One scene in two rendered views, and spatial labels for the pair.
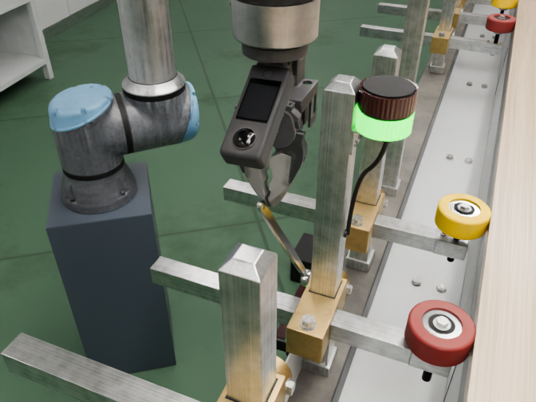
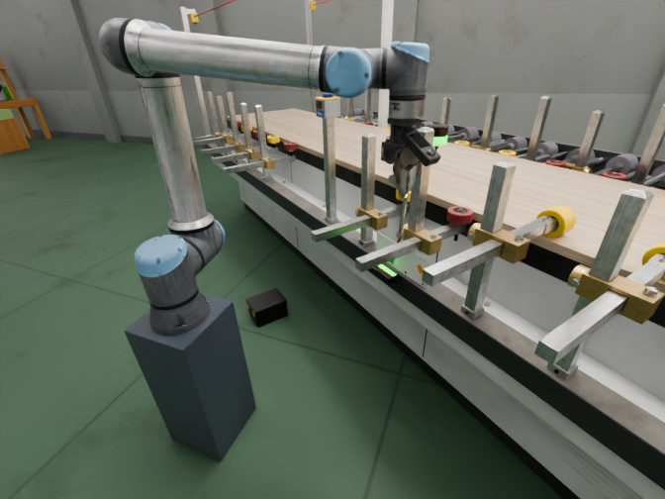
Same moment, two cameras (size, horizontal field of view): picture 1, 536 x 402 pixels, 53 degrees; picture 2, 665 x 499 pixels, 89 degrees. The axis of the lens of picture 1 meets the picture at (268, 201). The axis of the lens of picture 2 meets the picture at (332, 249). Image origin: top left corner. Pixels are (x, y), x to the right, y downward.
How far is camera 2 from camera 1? 88 cm
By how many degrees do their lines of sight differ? 45
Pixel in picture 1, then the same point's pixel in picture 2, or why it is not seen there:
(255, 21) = (419, 107)
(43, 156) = not seen: outside the picture
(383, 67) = (371, 142)
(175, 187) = (118, 339)
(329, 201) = (424, 181)
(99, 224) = (210, 326)
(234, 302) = (507, 179)
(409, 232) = (394, 210)
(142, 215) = (229, 305)
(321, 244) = (421, 204)
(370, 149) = (370, 182)
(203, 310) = not seen: hidden behind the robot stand
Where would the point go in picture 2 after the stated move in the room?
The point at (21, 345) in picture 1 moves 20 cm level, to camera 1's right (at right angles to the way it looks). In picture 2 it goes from (432, 269) to (461, 233)
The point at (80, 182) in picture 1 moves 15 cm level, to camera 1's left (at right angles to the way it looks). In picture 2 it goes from (184, 306) to (138, 335)
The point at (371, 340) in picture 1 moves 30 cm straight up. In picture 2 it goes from (445, 233) to (460, 136)
